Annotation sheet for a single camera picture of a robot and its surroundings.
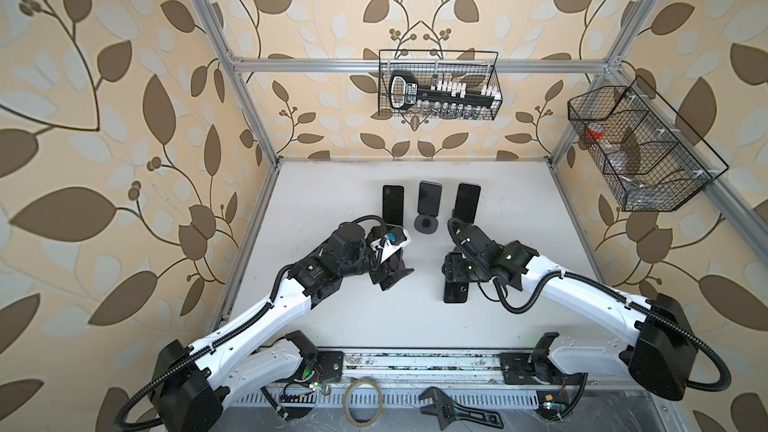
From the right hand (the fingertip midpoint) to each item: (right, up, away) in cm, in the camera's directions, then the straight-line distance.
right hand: (453, 272), depth 81 cm
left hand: (-14, +8, -8) cm, 18 cm away
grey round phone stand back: (-5, +11, +21) cm, 24 cm away
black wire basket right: (+48, +32, -6) cm, 58 cm away
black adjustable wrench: (-4, -29, -13) cm, 31 cm away
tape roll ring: (-27, -26, -14) cm, 40 cm away
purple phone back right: (+7, +19, +13) cm, 24 cm away
